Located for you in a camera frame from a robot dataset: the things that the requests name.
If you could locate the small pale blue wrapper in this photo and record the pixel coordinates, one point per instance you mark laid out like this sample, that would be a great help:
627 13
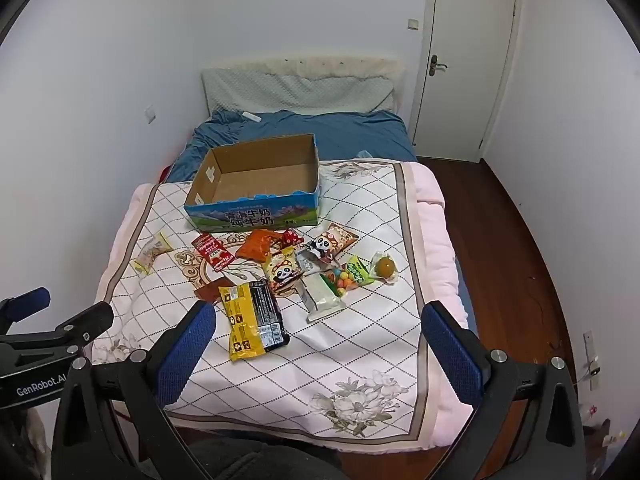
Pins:
363 153

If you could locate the blue bed sheet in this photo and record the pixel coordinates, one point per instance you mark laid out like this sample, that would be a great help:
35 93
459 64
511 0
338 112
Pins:
340 135

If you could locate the cardboard box blue print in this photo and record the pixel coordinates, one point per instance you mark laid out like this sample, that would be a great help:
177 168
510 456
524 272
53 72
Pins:
260 175

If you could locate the white pink printed quilt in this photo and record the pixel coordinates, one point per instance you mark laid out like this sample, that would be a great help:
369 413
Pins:
360 340

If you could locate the red snack packet white label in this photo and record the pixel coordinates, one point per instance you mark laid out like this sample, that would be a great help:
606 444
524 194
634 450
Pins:
212 251

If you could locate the white light switch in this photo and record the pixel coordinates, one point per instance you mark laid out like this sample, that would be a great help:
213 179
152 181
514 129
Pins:
413 24

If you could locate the brown snack packet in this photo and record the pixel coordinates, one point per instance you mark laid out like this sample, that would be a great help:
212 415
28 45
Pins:
207 292

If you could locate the pale nut snack packet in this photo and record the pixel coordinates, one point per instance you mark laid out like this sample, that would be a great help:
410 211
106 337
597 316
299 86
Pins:
152 252

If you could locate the white door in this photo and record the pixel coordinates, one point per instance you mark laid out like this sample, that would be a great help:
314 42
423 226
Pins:
470 60

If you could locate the yellow black snack packet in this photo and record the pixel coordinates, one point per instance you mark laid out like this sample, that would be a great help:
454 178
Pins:
250 320

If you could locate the white wall socket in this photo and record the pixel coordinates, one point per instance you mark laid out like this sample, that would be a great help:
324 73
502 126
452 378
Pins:
150 114

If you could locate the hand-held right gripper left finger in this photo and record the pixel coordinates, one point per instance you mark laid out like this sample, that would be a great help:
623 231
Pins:
186 352

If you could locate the pale dotted pillow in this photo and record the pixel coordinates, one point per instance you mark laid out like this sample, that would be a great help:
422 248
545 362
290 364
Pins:
280 92

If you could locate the yellow panda snack packet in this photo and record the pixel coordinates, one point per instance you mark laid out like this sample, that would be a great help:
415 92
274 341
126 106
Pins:
282 272

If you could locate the white green snack packet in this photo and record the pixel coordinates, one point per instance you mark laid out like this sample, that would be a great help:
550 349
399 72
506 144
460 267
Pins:
320 300

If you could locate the green candy ball packet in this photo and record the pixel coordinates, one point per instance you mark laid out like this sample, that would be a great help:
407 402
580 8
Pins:
356 270

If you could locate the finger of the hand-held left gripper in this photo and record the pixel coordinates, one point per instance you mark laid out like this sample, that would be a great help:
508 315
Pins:
92 320
25 302

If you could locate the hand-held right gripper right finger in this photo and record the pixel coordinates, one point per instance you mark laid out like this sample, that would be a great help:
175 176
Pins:
450 355

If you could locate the brown egg clear packet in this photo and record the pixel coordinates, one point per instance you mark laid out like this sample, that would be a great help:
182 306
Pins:
385 266

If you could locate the silver snack packet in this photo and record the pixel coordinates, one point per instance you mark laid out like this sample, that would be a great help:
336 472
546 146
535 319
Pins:
306 261

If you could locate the orange panda snack packet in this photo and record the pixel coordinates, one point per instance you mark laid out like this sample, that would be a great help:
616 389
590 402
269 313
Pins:
336 239

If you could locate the white remote control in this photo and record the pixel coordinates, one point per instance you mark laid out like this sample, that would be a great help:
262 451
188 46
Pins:
251 117

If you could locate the small red snack packet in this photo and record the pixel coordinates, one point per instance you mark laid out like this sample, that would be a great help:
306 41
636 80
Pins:
291 238

